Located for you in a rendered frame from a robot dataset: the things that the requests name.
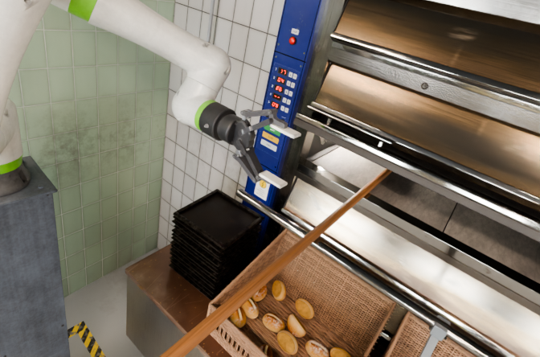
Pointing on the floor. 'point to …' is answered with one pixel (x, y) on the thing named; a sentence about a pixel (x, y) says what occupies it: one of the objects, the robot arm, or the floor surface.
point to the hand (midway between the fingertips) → (286, 159)
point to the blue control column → (308, 9)
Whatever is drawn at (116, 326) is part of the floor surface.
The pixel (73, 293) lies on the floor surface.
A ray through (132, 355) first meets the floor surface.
